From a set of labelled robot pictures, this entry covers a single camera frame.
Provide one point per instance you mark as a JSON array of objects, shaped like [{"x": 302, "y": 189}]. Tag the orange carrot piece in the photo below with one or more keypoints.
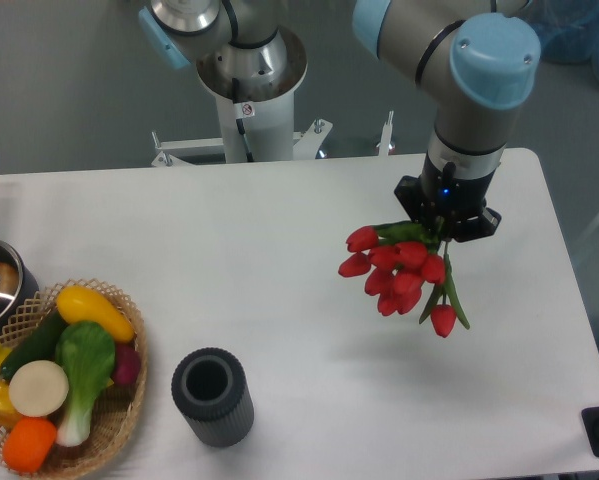
[{"x": 28, "y": 444}]

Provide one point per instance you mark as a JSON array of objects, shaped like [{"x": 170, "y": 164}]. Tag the dark grey ribbed vase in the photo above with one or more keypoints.
[{"x": 210, "y": 390}]

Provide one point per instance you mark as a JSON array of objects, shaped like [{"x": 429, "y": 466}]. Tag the purple red radish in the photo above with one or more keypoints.
[{"x": 127, "y": 365}]

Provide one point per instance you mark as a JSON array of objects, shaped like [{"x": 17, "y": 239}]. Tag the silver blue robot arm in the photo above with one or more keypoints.
[{"x": 476, "y": 59}]

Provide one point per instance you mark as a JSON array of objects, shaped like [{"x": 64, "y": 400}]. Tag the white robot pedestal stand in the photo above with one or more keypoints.
[{"x": 254, "y": 94}]

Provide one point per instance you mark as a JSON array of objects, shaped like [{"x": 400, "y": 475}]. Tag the dark green cucumber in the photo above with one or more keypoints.
[{"x": 40, "y": 344}]

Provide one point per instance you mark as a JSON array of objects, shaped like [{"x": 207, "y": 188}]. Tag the woven wicker basket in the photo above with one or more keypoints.
[{"x": 117, "y": 409}]

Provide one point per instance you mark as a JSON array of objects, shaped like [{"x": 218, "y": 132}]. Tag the blue plastic bag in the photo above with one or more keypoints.
[{"x": 568, "y": 31}]

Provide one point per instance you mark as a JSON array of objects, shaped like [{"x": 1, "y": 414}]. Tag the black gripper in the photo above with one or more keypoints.
[{"x": 450, "y": 194}]

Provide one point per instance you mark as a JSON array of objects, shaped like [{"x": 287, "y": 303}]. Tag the red tulip bouquet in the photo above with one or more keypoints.
[{"x": 397, "y": 260}]

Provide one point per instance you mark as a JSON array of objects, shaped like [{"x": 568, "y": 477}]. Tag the green bok choy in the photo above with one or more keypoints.
[{"x": 86, "y": 353}]

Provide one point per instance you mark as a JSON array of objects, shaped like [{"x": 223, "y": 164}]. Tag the beige round radish slice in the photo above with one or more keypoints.
[{"x": 38, "y": 388}]

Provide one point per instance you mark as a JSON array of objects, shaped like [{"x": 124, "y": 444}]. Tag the yellow squash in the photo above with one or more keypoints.
[{"x": 77, "y": 303}]

